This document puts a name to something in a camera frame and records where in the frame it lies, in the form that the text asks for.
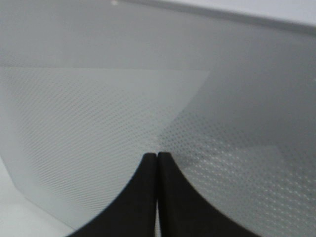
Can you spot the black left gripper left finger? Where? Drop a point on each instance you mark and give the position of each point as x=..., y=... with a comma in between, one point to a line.
x=133, y=212

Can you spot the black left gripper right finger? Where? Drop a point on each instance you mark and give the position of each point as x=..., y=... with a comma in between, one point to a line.
x=183, y=212

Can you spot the white microwave door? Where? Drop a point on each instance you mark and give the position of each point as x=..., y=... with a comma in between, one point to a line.
x=227, y=87

